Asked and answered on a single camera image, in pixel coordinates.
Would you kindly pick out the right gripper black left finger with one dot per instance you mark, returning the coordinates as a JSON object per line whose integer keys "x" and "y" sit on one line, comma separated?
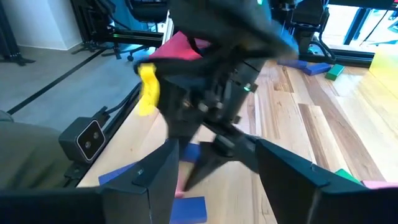
{"x": 124, "y": 205}

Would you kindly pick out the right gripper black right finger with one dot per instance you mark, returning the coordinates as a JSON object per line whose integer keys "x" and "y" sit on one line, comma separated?
{"x": 311, "y": 202}

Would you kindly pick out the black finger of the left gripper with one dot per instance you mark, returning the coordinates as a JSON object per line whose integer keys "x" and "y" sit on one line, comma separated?
{"x": 239, "y": 149}
{"x": 202, "y": 161}

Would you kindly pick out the blue-purple wooden block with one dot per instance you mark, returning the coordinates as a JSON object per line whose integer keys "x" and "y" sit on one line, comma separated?
{"x": 293, "y": 63}
{"x": 189, "y": 211}
{"x": 317, "y": 69}
{"x": 118, "y": 174}

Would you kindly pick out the pink wooden block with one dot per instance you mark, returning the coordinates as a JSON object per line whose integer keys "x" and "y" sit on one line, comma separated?
{"x": 179, "y": 189}
{"x": 381, "y": 184}

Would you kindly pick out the green wooden block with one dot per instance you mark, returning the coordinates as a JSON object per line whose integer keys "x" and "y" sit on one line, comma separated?
{"x": 345, "y": 175}
{"x": 335, "y": 72}

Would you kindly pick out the pink translucent plastic bin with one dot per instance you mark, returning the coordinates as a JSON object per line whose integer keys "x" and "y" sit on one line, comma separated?
{"x": 177, "y": 49}

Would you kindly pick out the person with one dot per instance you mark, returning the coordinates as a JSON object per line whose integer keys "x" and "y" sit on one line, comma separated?
{"x": 31, "y": 155}

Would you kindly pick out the black tripod stand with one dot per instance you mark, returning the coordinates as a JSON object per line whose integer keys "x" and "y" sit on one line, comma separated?
{"x": 7, "y": 37}

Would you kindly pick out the black table-level camera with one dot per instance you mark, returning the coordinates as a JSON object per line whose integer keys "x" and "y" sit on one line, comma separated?
{"x": 81, "y": 143}

